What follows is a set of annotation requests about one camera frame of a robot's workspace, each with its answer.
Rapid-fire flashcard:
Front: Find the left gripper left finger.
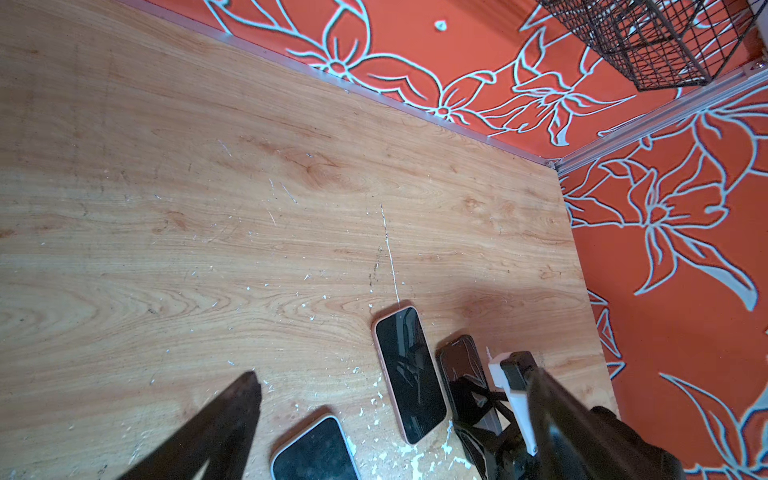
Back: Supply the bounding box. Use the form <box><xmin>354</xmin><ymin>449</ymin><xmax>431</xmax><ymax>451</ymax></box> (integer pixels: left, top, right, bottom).
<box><xmin>122</xmin><ymin>371</ymin><xmax>262</xmax><ymax>479</ymax></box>

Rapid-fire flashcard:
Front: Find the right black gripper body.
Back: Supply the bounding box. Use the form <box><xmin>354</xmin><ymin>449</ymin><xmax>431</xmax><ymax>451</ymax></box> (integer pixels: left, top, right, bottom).
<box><xmin>453</xmin><ymin>413</ymin><xmax>539</xmax><ymax>479</ymax></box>

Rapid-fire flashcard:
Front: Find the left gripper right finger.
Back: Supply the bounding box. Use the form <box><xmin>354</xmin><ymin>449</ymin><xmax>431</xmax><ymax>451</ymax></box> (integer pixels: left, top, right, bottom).
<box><xmin>527</xmin><ymin>368</ymin><xmax>686</xmax><ymax>479</ymax></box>

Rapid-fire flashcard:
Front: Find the phone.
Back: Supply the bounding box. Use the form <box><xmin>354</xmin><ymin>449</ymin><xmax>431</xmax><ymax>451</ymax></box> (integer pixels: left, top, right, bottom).
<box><xmin>270</xmin><ymin>414</ymin><xmax>360</xmax><ymax>480</ymax></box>
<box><xmin>437</xmin><ymin>334</ymin><xmax>502</xmax><ymax>479</ymax></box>
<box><xmin>371</xmin><ymin>304</ymin><xmax>447</xmax><ymax>445</ymax></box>

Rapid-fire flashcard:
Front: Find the phone in white case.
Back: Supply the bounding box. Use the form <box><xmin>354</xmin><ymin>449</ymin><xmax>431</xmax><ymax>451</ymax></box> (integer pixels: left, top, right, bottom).
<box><xmin>270</xmin><ymin>414</ymin><xmax>360</xmax><ymax>480</ymax></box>

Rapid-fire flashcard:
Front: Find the phone in pink case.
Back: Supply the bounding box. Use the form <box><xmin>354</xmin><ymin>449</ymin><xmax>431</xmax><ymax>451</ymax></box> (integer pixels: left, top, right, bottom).
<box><xmin>371</xmin><ymin>304</ymin><xmax>447</xmax><ymax>445</ymax></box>

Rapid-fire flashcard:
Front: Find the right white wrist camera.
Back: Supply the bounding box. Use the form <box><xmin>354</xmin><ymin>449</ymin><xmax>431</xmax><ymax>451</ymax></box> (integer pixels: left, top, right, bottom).
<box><xmin>489</xmin><ymin>351</ymin><xmax>538</xmax><ymax>456</ymax></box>

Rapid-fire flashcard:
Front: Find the black wire basket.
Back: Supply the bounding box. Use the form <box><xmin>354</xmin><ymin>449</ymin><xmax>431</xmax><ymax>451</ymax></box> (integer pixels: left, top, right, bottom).
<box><xmin>539</xmin><ymin>0</ymin><xmax>767</xmax><ymax>91</ymax></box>

